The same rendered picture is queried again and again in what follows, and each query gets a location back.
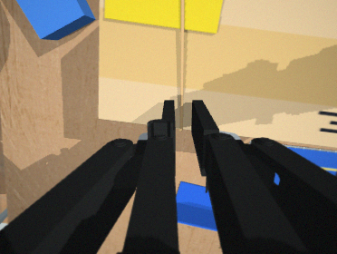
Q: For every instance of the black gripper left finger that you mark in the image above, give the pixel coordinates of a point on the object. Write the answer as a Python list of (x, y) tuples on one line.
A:
[(78, 213)]

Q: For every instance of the blue notebook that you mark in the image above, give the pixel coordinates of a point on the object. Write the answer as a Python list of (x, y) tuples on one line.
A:
[(324, 158)]

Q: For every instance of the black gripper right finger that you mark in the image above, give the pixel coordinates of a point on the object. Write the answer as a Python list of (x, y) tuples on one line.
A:
[(250, 219)]

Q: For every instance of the tan cardboard box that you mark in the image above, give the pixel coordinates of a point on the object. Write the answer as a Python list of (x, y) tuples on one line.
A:
[(269, 71)]

